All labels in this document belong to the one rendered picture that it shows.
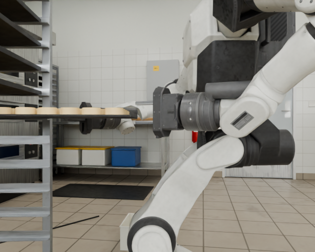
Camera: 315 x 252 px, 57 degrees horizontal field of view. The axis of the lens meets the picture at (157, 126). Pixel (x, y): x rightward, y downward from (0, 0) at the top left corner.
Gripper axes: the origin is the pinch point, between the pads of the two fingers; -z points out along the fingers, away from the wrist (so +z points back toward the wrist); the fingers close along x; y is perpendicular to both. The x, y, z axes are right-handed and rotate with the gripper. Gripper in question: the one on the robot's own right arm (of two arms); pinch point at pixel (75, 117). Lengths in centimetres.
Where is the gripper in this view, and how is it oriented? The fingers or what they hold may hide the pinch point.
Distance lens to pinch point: 114.8
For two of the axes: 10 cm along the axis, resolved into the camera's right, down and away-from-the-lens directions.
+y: 7.3, 0.1, -6.9
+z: 6.9, 0.0, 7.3
